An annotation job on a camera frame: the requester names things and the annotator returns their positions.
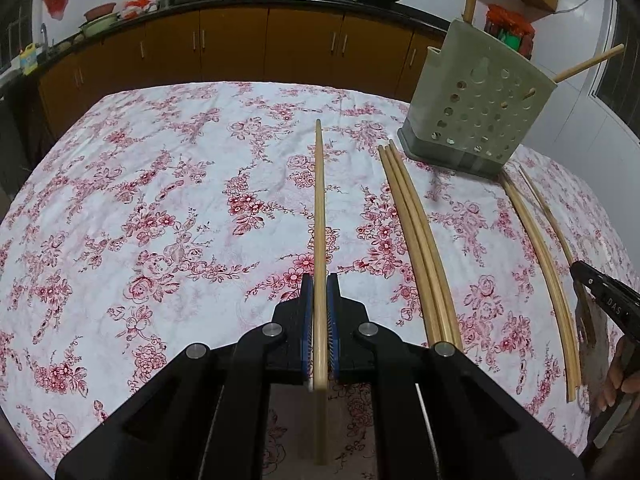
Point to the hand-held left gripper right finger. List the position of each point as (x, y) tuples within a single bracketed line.
[(333, 320)]

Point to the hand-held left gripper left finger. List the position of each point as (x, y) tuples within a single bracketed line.
[(306, 320)]

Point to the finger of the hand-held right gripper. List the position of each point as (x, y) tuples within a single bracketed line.
[(607, 297)]

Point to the green perforated chopstick holder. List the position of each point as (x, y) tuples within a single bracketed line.
[(475, 100)]

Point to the person's right hand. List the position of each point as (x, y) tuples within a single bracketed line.
[(622, 370)]

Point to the red floral tablecloth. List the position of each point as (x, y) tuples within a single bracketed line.
[(150, 210)]

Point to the dark window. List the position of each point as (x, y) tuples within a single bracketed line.
[(620, 70)]

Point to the brown lower kitchen cabinets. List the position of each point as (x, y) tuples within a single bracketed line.
[(240, 45)]

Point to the red and green packets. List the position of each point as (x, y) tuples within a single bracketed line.
[(510, 30)]

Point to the black kitchen countertop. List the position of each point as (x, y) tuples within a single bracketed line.
[(210, 4)]

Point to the red crumpled bag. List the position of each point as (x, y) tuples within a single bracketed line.
[(136, 6)]

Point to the green enamel basin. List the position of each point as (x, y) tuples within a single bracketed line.
[(100, 26)]

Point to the pink bowl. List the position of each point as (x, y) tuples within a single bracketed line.
[(99, 11)]

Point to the yellow detergent bottle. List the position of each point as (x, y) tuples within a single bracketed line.
[(29, 59)]

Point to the metal faucet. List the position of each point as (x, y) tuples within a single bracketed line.
[(44, 35)]

